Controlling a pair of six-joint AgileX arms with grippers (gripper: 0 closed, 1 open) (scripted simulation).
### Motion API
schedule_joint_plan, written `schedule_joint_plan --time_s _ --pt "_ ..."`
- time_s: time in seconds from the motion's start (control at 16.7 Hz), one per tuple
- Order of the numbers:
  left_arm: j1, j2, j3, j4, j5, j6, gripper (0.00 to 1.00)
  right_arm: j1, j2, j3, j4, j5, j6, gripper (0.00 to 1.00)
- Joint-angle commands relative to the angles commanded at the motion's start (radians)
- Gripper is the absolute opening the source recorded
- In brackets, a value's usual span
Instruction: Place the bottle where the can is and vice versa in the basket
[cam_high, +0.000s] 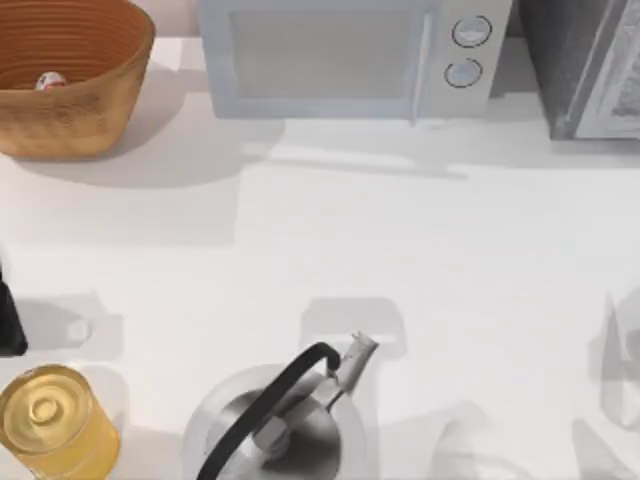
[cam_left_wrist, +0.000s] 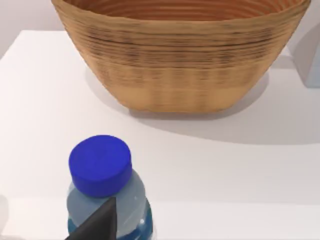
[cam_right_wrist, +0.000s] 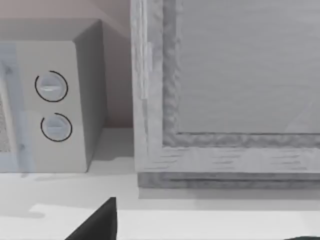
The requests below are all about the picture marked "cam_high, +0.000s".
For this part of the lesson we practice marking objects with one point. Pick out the microwave oven door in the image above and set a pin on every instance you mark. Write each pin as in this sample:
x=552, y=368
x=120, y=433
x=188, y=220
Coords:
x=320, y=60

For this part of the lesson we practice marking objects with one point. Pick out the pale microwave oven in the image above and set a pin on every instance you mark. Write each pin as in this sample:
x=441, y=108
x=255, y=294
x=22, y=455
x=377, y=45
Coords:
x=350, y=55

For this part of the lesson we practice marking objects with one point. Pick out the round microwave knob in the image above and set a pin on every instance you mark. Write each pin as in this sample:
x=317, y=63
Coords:
x=462, y=73
x=471, y=30

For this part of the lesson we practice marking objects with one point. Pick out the woven wooden basket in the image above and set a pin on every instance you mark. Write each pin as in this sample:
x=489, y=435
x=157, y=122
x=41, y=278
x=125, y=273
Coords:
x=75, y=120

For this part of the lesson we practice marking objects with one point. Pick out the red and white can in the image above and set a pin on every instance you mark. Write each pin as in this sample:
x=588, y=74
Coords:
x=49, y=80

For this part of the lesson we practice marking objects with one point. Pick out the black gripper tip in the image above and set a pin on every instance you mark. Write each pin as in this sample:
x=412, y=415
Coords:
x=10, y=320

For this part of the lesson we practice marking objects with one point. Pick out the yellow can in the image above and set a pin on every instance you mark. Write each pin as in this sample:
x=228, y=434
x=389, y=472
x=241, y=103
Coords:
x=55, y=425

